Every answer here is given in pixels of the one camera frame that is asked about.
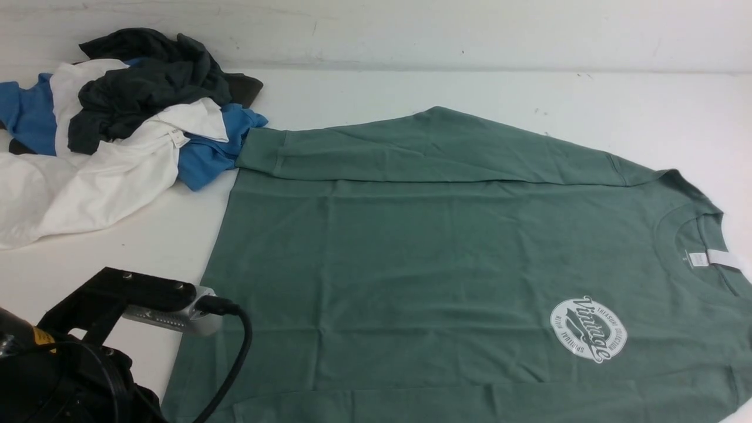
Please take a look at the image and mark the dark grey garment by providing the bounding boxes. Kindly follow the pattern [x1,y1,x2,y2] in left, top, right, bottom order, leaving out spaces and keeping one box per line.
[63,28,263,155]

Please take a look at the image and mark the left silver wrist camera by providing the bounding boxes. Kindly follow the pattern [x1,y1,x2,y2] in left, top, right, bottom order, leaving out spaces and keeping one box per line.
[122,286,223,337]

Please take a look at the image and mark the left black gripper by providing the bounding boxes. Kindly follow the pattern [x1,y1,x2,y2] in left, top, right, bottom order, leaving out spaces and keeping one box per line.
[2,330,165,422]

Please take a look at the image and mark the white garment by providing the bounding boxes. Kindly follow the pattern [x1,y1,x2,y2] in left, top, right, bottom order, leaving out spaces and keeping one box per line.
[1,59,229,250]

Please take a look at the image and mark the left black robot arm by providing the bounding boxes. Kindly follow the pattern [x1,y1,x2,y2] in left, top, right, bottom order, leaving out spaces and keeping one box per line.
[1,310,164,422]

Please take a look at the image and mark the blue garment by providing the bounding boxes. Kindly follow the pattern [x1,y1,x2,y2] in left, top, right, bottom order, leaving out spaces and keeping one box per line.
[1,74,268,191]

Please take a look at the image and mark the green long-sleeve top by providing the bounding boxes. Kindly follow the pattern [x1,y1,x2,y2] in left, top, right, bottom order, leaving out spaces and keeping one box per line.
[160,106,752,423]

